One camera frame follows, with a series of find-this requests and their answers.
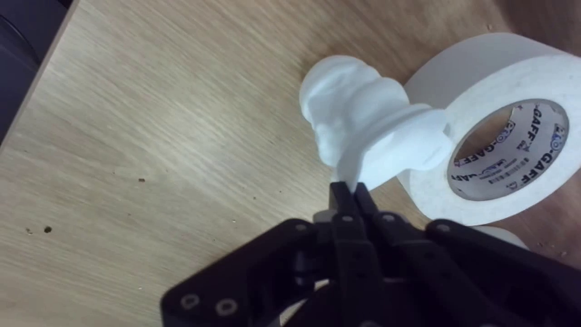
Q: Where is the white gaffer tape roll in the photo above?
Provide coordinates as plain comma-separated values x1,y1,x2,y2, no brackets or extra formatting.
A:
399,33,581,226

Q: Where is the white plastic object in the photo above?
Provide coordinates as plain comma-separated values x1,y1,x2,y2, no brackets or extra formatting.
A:
299,55,454,191

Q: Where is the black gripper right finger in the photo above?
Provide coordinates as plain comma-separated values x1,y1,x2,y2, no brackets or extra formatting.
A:
354,184,395,240

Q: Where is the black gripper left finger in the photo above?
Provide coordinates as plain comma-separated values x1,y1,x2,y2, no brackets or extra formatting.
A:
328,182,363,242

